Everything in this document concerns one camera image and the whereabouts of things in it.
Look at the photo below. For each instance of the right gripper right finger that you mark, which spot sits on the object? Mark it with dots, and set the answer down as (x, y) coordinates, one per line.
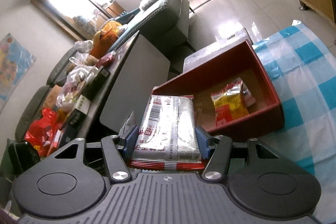
(217, 152)

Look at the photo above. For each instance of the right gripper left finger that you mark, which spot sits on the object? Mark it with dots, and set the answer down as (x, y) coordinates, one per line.
(117, 151)

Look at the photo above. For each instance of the silver foil snack bag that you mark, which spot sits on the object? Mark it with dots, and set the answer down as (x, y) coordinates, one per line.
(167, 138)

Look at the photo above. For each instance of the yellow red snack bag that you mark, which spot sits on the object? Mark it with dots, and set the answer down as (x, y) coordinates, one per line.
(228, 103)

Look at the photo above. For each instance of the Kaprons wafer pack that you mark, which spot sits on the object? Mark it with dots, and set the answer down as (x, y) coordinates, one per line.
(249, 100)

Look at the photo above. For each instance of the long black gift box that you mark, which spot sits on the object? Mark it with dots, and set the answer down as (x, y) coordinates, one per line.
(75, 119)

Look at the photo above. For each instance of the red plastic bag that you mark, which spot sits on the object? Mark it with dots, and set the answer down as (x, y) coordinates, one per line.
(41, 132)

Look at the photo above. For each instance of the red cardboard box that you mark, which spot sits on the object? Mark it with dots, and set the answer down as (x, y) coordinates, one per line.
(240, 62)

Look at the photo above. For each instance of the grey curved side table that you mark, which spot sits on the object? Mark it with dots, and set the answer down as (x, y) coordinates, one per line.
(137, 69)

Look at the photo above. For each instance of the white plastic bags pile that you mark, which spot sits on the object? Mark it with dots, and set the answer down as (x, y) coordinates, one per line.
(81, 67)

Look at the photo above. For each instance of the orange plastic basket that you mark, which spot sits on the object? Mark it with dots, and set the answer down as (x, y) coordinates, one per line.
(105, 38)

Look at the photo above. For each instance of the grey green sofa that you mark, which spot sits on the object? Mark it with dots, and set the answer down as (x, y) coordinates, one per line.
(165, 24)

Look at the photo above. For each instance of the blue checkered tablecloth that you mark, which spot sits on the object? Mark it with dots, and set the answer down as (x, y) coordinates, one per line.
(302, 70)

